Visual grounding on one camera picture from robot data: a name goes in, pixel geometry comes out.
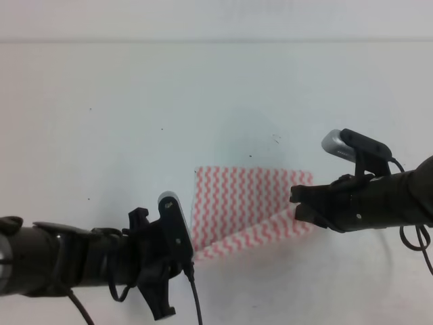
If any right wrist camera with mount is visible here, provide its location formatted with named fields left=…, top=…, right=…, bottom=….
left=321, top=129, right=392, bottom=178

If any black camera cable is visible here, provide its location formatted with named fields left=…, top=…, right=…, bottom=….
left=67, top=260, right=204, bottom=325
left=388, top=157, right=433, bottom=278

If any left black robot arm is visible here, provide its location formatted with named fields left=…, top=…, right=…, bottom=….
left=1, top=208, right=176, bottom=320

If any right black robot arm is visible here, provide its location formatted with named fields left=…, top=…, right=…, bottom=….
left=290, top=158, right=432, bottom=233

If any right black camera cable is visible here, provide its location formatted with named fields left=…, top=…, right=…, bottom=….
left=388, top=157, right=433, bottom=278

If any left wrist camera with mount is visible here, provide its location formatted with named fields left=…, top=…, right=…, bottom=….
left=158, top=191, right=194, bottom=276

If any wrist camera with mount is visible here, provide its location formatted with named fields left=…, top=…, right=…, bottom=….
left=158, top=191, right=194, bottom=276
left=321, top=129, right=392, bottom=178

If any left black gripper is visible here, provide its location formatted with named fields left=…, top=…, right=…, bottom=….
left=87, top=207, right=176, bottom=320

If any pink white wavy striped towel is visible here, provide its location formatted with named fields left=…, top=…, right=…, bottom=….
left=191, top=167, right=313, bottom=261

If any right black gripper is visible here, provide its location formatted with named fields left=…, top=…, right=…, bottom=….
left=290, top=174, right=406, bottom=232

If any left black camera cable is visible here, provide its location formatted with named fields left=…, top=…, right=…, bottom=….
left=67, top=260, right=204, bottom=325

